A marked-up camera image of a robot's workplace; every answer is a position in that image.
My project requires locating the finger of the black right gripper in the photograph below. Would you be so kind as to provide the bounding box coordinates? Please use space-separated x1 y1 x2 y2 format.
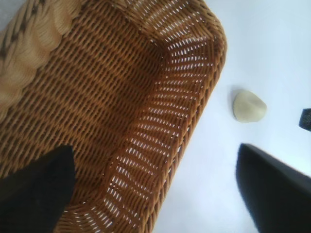
298 108 311 133

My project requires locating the brown woven wicker basket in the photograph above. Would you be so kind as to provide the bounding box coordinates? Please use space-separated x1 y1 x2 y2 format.
0 0 228 233

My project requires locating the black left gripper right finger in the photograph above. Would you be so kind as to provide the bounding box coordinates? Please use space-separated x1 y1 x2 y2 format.
235 143 311 233

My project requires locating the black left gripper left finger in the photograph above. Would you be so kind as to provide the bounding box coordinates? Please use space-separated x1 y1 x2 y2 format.
0 145 76 233

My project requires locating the pale yellow egg yolk pastry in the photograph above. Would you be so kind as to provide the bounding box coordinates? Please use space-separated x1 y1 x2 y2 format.
233 89 268 124

